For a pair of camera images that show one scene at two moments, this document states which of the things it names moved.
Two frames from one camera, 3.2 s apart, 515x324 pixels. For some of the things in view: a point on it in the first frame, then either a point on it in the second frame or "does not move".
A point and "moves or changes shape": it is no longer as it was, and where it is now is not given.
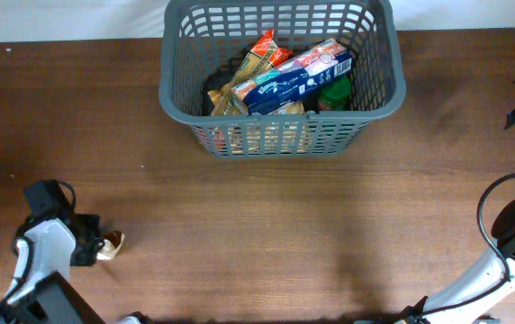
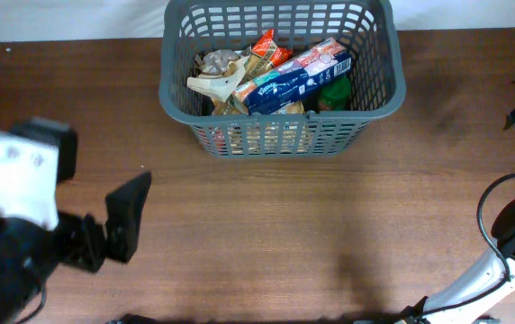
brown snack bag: [218, 94] -> [282, 131]
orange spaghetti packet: [264, 57] does not move
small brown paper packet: [112, 241] moves or changes shape
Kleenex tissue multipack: [303, 74] does not move
